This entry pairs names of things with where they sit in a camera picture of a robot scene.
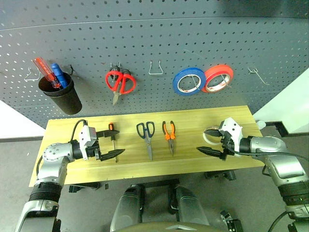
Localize red-handled scissors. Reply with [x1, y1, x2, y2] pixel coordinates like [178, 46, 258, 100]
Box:
[105, 69, 137, 106]

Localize black table crossbar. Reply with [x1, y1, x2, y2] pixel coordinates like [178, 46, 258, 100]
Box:
[130, 178, 181, 189]

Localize black bracket with silver fitting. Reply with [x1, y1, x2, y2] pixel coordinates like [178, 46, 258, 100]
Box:
[219, 210, 243, 232]

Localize dark grey rounded shell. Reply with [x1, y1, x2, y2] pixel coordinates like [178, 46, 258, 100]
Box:
[169, 185, 210, 227]
[110, 185, 145, 232]

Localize red tape roll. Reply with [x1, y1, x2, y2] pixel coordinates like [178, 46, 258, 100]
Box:
[201, 64, 235, 94]

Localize grey perforated pegboard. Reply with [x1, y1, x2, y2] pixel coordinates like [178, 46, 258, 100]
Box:
[0, 0, 309, 129]

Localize blue tape roll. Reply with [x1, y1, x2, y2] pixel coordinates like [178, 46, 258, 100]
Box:
[172, 67, 207, 96]

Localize black table foot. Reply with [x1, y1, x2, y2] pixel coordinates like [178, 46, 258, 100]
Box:
[69, 182, 101, 193]
[205, 170, 236, 181]

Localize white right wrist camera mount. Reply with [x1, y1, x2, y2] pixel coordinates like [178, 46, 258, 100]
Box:
[218, 117, 243, 158]

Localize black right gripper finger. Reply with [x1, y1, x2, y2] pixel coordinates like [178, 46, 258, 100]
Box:
[204, 129, 222, 138]
[196, 146, 225, 160]

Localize silver wire loop hook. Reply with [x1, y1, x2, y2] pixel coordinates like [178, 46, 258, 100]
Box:
[148, 60, 164, 75]
[24, 67, 42, 82]

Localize dark blue-handled scissors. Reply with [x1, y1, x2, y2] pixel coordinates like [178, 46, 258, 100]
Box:
[136, 121, 155, 161]

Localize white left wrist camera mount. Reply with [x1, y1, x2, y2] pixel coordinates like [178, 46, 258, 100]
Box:
[78, 125, 98, 160]

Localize silver long-prong peg hook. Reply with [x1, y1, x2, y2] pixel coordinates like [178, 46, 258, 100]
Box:
[248, 68, 270, 86]

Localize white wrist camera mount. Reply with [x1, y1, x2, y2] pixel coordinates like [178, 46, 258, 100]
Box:
[218, 117, 243, 158]
[78, 125, 98, 160]

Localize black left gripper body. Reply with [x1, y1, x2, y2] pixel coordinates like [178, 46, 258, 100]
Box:
[85, 137, 102, 161]

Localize black plastic cup holder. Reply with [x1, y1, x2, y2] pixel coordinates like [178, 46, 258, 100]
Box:
[38, 72, 83, 116]

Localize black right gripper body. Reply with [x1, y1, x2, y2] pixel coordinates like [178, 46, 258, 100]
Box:
[218, 130, 237, 161]

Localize black metal frame bracket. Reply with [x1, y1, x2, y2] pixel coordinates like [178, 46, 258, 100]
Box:
[265, 121, 293, 138]

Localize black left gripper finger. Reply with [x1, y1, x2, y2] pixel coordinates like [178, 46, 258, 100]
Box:
[96, 130, 120, 139]
[99, 148, 126, 162]

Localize olive rounded cover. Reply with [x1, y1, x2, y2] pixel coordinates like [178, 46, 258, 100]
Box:
[110, 222, 230, 232]

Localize red clear-handled screwdriver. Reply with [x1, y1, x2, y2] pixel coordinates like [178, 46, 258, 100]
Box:
[32, 57, 61, 90]

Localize white tape roll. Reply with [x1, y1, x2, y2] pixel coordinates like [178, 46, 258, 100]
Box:
[202, 125, 224, 146]

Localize orange and black screwdriver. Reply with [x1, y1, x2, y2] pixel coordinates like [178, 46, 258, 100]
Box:
[107, 122, 119, 163]

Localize orange-handled pliers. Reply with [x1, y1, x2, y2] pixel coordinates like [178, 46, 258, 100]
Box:
[161, 120, 176, 156]

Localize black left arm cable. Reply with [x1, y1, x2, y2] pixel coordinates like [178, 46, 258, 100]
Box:
[36, 119, 89, 177]

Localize blue-handled screwdriver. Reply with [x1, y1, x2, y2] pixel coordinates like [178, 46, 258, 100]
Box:
[50, 63, 68, 89]

